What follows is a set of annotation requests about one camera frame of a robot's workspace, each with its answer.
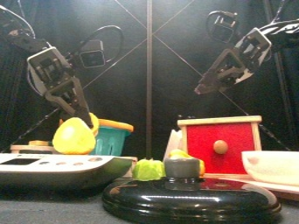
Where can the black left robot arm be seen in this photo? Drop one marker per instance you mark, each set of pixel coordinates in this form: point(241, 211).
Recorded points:
point(17, 36)

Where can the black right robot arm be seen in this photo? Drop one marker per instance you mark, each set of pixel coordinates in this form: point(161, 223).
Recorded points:
point(283, 30)

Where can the yellow toy corn piece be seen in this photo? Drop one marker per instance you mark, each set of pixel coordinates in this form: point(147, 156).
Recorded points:
point(179, 153)

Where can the yellow toy pear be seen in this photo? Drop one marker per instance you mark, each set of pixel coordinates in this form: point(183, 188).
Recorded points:
point(73, 137)

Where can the teal basket with orange rim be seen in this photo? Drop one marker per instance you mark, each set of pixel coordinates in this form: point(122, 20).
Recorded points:
point(110, 140)

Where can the light wooden block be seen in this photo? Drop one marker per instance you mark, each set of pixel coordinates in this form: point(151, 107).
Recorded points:
point(26, 148)

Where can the red wooden drawer box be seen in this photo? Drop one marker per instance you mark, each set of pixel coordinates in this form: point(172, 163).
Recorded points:
point(233, 137)

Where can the white pointed paper piece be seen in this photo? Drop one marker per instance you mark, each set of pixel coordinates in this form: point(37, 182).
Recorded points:
point(173, 144)

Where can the white kitchen scale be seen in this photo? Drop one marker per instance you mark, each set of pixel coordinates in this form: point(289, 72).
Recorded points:
point(57, 170)

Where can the green toy lettuce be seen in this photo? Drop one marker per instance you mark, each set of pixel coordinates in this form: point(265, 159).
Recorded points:
point(148, 169)

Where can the white bowl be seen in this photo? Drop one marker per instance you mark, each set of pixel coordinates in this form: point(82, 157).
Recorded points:
point(272, 167)

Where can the black glossy pot lid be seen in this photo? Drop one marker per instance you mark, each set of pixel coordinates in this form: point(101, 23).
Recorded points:
point(191, 201)

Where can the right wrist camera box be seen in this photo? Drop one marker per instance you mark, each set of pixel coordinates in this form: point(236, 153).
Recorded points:
point(221, 27)

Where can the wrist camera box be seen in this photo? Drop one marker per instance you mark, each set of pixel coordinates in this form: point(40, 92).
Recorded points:
point(92, 55)
point(221, 27)

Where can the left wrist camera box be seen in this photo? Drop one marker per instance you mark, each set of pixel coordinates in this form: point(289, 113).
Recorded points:
point(92, 55)

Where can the vertical metal frame pole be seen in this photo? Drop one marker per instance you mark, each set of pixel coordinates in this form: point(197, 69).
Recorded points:
point(148, 78)

